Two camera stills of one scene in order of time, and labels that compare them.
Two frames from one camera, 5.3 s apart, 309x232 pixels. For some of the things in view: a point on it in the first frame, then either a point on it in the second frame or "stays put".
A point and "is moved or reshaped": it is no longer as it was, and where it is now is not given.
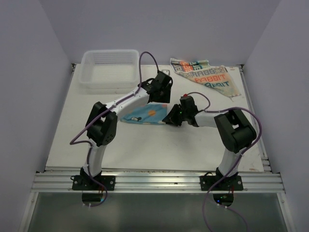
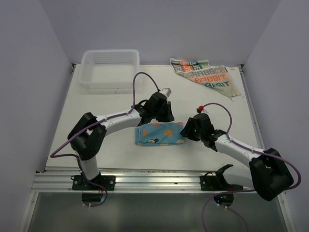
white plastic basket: x=109 y=69 stays put
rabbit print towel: x=215 y=79 stays put
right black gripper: x=171 y=118 → x=186 y=132
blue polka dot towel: x=148 y=114 is moved or reshaped
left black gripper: x=166 y=98 → x=168 y=116
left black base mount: x=84 y=182 stays put
